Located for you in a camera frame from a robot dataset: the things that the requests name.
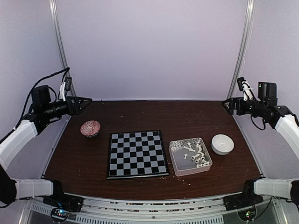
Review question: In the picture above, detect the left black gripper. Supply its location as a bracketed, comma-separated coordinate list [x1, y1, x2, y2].
[43, 95, 92, 119]

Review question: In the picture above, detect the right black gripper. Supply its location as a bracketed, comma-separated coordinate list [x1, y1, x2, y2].
[221, 96, 266, 117]

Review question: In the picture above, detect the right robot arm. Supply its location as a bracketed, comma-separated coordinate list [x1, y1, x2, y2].
[221, 77, 299, 210]

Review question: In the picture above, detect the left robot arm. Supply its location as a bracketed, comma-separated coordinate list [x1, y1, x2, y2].
[0, 85, 93, 210]

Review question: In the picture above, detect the white chess piece pile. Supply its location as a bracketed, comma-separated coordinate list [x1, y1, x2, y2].
[183, 142, 212, 168]

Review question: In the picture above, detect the red patterned bowl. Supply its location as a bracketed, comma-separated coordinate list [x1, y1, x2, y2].
[80, 120, 100, 138]

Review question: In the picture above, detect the white ceramic bowl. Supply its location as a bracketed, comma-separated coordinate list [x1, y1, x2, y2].
[211, 134, 235, 155]

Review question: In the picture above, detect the pink plastic basket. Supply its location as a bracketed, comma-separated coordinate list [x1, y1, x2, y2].
[169, 138, 213, 177]

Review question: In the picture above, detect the black white chessboard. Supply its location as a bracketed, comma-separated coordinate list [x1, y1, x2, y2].
[107, 130, 170, 180]

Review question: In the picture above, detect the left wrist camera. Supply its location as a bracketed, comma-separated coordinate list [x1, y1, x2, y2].
[58, 77, 72, 101]

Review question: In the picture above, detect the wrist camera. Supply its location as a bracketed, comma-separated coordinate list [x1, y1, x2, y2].
[58, 77, 72, 101]
[237, 77, 255, 101]

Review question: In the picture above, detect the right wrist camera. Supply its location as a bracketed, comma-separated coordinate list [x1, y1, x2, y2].
[237, 77, 255, 101]

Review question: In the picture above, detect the right aluminium frame post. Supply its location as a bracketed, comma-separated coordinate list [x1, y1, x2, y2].
[227, 0, 256, 98]

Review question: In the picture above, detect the aluminium frame post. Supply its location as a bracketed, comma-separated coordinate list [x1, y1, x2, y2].
[48, 0, 78, 103]
[227, 0, 256, 98]

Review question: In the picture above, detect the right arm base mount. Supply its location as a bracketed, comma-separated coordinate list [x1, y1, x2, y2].
[223, 179, 263, 222]

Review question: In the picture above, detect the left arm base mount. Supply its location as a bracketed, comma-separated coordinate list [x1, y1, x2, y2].
[43, 180, 84, 224]

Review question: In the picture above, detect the left aluminium frame post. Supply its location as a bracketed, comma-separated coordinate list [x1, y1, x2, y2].
[48, 0, 78, 103]

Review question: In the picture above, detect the front aluminium rail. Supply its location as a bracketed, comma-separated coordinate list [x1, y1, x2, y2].
[21, 184, 288, 224]

